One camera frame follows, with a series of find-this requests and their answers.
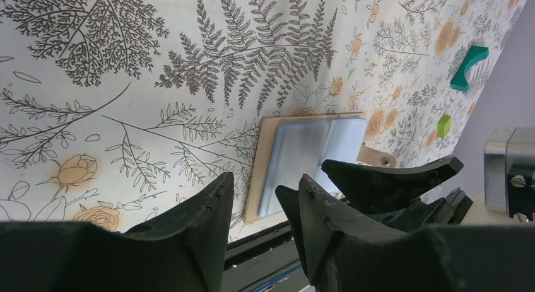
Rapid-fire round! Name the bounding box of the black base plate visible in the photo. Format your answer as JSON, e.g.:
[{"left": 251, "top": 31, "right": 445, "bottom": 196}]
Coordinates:
[{"left": 220, "top": 221, "right": 309, "bottom": 291}]

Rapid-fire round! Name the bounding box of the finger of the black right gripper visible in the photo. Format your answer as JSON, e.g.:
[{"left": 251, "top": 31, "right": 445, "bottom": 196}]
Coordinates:
[{"left": 275, "top": 185, "right": 309, "bottom": 277}]

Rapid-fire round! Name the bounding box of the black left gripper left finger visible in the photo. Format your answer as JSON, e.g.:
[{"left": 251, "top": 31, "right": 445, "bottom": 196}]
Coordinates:
[{"left": 1, "top": 172, "right": 234, "bottom": 291}]

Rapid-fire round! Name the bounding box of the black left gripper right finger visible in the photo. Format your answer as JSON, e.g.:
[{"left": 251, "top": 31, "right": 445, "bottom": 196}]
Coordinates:
[{"left": 298, "top": 175, "right": 534, "bottom": 291}]

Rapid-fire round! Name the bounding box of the teal card on table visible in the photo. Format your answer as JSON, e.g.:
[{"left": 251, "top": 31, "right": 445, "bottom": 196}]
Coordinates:
[{"left": 450, "top": 45, "right": 489, "bottom": 92}]

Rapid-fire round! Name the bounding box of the floral table cloth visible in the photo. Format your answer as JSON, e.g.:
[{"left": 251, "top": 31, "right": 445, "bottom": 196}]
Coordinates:
[{"left": 1, "top": 0, "right": 527, "bottom": 241}]

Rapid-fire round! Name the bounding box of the beige leather card holder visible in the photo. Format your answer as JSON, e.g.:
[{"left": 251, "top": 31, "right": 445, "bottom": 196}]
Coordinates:
[{"left": 244, "top": 112, "right": 397, "bottom": 225}]

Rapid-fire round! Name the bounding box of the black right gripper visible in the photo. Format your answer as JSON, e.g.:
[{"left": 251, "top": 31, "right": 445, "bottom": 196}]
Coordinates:
[{"left": 321, "top": 155, "right": 473, "bottom": 232}]

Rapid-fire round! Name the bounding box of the green small block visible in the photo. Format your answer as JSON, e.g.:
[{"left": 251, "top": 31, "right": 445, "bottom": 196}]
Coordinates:
[{"left": 437, "top": 114, "right": 452, "bottom": 139}]

